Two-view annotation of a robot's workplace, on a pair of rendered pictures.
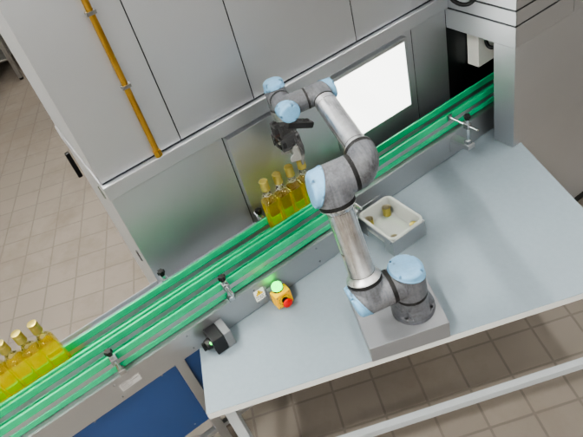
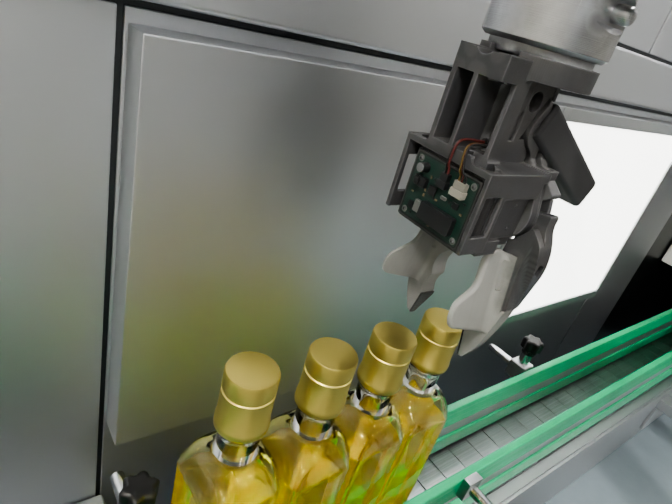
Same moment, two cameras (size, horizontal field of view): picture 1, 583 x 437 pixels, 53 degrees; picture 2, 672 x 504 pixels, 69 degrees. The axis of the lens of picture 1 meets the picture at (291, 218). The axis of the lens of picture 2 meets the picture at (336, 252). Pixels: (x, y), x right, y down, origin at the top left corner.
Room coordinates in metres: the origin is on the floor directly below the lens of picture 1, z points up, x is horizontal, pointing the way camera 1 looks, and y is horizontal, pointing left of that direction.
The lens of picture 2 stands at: (1.57, 0.11, 1.36)
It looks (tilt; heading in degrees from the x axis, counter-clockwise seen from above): 27 degrees down; 340
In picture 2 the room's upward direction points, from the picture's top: 16 degrees clockwise
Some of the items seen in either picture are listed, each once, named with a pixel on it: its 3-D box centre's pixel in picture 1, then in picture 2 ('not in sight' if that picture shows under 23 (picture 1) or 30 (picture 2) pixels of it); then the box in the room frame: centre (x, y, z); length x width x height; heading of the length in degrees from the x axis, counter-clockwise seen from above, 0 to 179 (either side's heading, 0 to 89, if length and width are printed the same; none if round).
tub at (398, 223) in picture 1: (390, 224); not in sight; (1.73, -0.38, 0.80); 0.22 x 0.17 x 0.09; 23
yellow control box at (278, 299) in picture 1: (280, 295); not in sight; (1.55, 0.13, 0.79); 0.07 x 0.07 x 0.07; 23
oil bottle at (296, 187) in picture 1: (298, 199); (336, 488); (1.84, -0.05, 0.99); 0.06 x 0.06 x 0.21; 23
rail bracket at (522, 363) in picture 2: not in sight; (504, 365); (2.06, -0.38, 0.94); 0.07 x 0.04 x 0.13; 23
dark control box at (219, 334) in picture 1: (219, 336); not in sight; (1.44, 0.39, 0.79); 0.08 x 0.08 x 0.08; 23
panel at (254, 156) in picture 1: (327, 120); (488, 232); (2.08, -0.27, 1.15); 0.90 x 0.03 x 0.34; 113
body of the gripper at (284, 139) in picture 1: (284, 132); (492, 151); (1.85, -0.07, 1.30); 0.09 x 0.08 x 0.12; 112
